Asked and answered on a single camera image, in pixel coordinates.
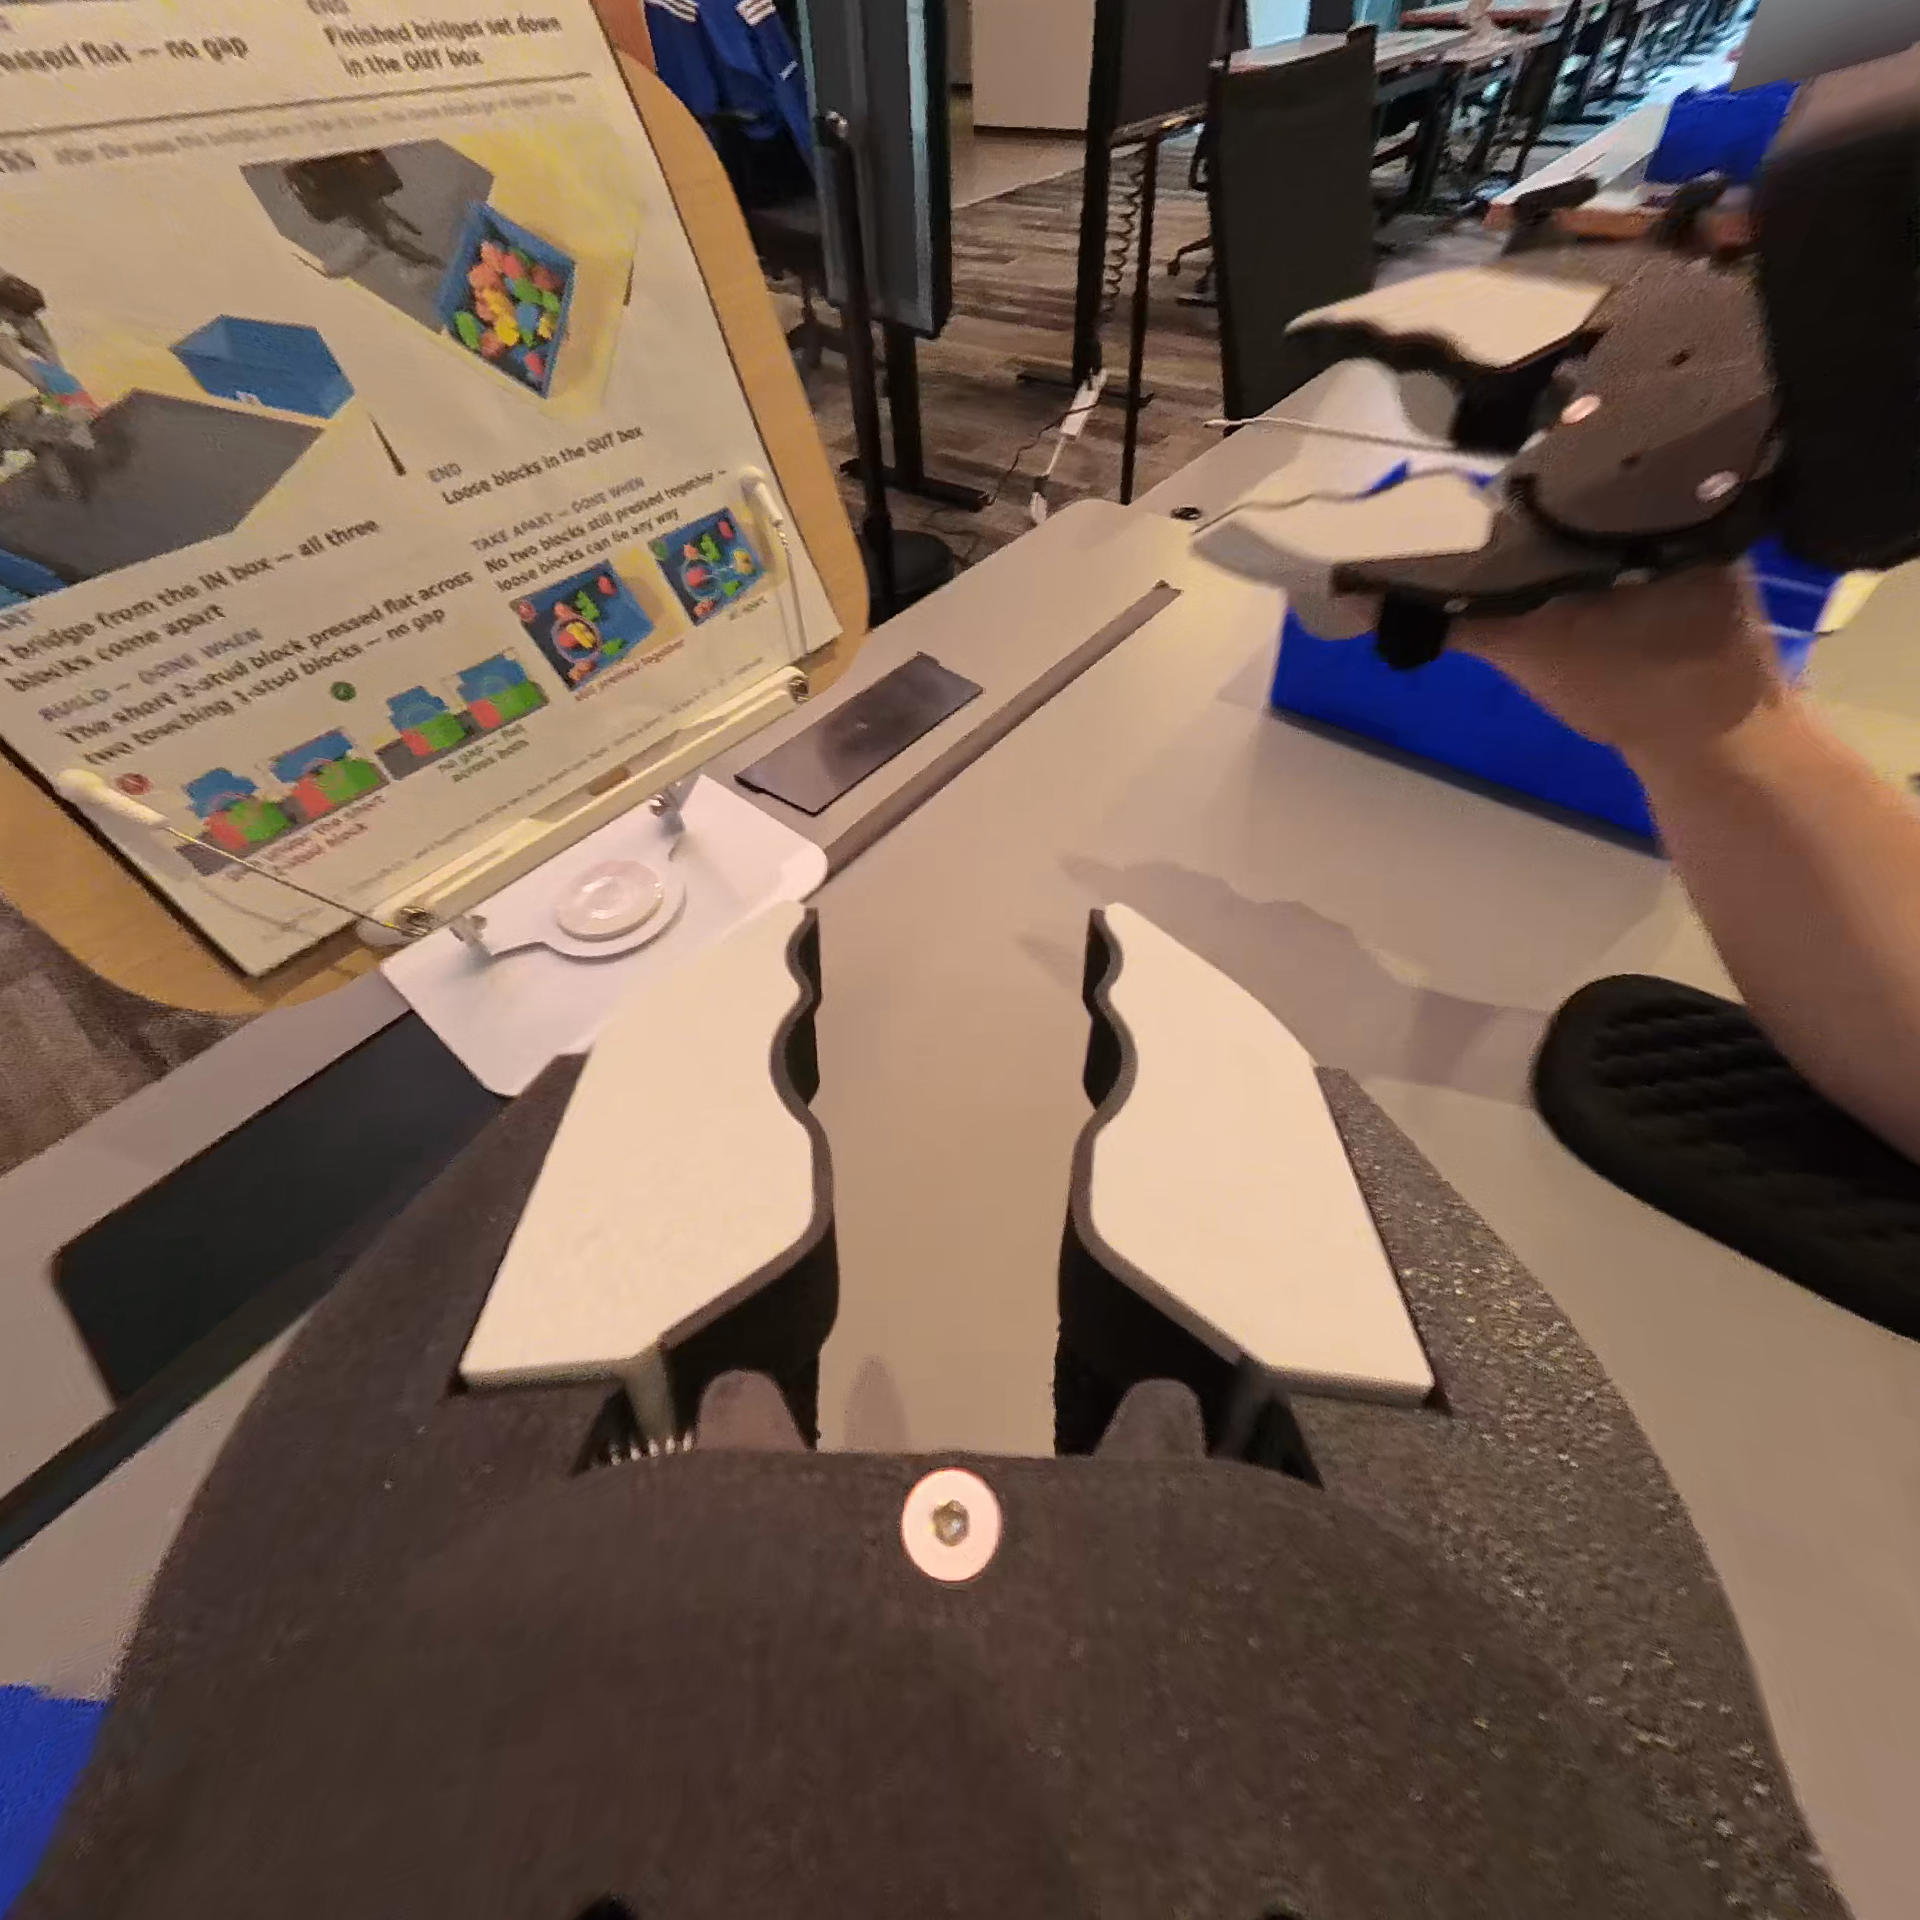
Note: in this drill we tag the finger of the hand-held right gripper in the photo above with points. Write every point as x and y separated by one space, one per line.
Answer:
1348 541
1469 317

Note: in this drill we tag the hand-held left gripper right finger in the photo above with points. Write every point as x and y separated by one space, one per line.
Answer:
1244 1200

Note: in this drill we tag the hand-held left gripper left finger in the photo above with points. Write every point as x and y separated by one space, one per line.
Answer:
660 1184

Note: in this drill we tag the person's right forearm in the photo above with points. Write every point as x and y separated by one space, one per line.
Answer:
1829 901

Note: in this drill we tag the adjacent grey desk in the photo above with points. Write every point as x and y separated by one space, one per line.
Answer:
1275 399

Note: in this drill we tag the tall brown-top desk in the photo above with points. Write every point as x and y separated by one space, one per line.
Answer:
1101 226

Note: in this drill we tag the person's right hand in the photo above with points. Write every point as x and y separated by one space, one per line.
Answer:
1651 661

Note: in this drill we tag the black office chair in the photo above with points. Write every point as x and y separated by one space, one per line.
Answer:
1289 226

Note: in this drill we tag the white stand base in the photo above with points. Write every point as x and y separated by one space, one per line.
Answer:
599 991

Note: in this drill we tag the small blue bin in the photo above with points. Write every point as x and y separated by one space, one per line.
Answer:
1724 136

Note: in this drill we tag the white power strip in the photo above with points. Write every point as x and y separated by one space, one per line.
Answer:
1073 428

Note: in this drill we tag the black hanging box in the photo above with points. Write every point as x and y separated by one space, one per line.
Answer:
1185 61

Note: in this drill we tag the black round mat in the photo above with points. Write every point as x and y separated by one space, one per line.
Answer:
1724 1142

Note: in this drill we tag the dark display on stand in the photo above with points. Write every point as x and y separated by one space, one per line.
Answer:
885 150

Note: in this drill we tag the instruction sheet on board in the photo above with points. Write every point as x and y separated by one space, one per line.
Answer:
749 376

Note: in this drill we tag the blue cloth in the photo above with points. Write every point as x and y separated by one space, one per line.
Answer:
721 61

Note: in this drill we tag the printed instruction sheet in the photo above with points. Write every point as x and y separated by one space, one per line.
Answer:
300 452

